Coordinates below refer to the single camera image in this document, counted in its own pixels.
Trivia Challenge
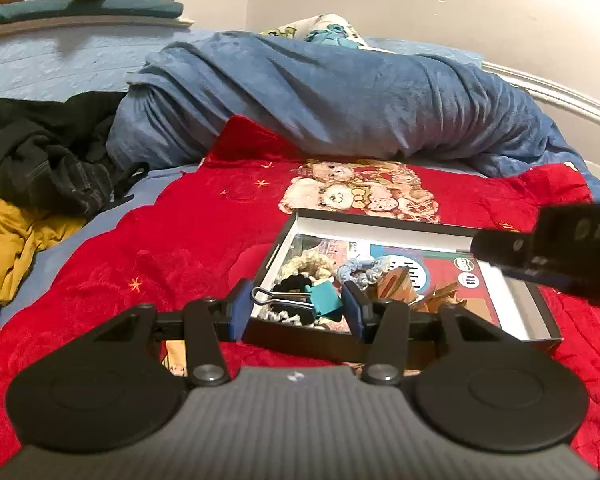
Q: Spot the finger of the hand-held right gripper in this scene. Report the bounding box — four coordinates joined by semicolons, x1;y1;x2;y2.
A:
470;229;572;289

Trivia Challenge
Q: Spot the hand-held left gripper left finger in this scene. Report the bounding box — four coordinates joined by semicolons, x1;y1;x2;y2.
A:
82;280;252;387

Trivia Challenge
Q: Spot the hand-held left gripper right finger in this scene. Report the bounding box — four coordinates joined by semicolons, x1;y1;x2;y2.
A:
342;282;524;387

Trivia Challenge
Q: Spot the teal binder clip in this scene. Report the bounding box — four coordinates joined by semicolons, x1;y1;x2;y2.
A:
251;281;342;319

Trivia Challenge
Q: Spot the blue scrunchie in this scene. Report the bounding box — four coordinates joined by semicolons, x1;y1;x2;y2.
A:
336;255;397;292

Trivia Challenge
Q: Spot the gold snack packet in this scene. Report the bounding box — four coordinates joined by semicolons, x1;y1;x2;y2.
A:
414;281;462;312
374;266;417;307

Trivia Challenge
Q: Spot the black lace-edged scrunchie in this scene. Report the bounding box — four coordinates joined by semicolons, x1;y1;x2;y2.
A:
257;275;332;331

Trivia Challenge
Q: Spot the cream scrunchie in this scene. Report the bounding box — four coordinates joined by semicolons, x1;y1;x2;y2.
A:
279;251;339;282

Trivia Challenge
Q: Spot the black shallow box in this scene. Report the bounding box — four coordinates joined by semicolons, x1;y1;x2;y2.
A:
241;208;564;367

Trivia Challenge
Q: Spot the colourful book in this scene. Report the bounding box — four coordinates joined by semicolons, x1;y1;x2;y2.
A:
280;235;504;332

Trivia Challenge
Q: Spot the red printed blanket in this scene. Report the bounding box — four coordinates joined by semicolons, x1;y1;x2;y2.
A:
0;115;600;472

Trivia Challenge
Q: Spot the blue duvet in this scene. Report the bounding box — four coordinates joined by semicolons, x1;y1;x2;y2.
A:
105;30;600;197

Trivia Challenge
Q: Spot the yellow garment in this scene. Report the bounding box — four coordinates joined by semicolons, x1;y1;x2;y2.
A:
0;180;87;362

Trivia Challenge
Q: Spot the black garment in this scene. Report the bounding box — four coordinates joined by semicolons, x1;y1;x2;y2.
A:
0;91;149;219

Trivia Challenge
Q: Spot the floral print pillow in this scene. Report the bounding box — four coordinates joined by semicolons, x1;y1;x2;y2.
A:
259;13;382;54

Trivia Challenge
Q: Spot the light blue bedsheet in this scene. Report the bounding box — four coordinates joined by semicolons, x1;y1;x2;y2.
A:
0;29;217;322

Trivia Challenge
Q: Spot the teal cushion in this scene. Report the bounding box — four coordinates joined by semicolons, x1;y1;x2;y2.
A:
0;0;184;29

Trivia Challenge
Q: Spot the white bed frame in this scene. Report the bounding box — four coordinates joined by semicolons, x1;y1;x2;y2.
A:
481;60;600;132

